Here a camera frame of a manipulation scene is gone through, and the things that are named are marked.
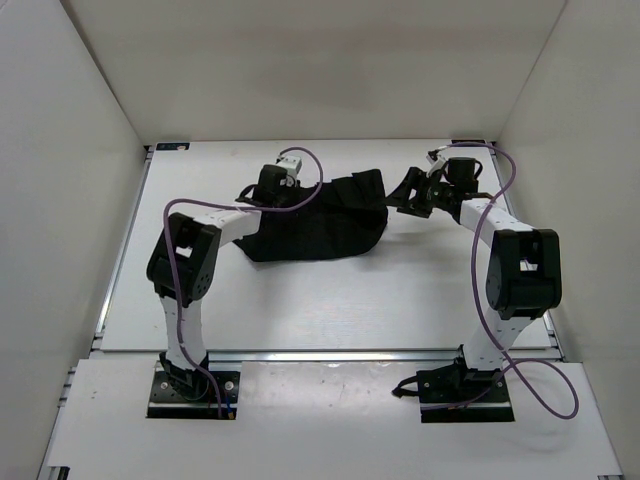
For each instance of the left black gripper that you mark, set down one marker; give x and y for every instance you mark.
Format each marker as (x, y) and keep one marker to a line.
(294, 193)

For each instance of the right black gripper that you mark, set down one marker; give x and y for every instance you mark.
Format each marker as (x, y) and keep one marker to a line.
(414, 180)

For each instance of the black pleated skirt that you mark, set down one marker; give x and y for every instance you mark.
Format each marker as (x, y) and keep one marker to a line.
(347, 218)

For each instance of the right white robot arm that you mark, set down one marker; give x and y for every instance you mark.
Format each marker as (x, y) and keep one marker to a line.
(523, 279)

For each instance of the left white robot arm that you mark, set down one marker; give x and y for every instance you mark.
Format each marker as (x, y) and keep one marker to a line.
(182, 264)

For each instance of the right corner label sticker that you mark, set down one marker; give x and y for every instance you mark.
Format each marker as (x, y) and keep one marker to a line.
(468, 143)

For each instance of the corner label sticker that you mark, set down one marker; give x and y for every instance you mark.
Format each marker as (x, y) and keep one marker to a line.
(172, 146)
(468, 143)

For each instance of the left corner label sticker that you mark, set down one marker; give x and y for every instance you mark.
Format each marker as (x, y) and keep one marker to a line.
(172, 146)

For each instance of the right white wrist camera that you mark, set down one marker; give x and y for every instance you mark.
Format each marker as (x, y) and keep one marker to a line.
(438, 162)

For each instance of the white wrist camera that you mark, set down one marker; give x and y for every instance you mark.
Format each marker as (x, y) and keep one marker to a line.
(292, 165)
(438, 162)

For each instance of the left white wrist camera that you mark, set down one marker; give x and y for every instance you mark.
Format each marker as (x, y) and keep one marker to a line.
(292, 165)

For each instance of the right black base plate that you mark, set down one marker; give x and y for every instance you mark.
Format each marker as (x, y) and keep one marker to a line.
(446, 397)

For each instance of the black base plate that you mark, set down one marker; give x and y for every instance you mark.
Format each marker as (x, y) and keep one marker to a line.
(446, 397)
(169, 399)

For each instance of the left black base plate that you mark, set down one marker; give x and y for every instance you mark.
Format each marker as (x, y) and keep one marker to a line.
(169, 399)

